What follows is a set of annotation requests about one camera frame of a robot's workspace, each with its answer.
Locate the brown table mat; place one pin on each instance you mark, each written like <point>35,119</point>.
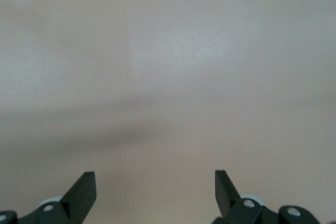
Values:
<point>168,64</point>

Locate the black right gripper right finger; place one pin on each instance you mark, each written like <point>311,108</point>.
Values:
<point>224,195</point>

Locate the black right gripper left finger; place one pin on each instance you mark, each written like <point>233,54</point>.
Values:
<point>81,195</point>

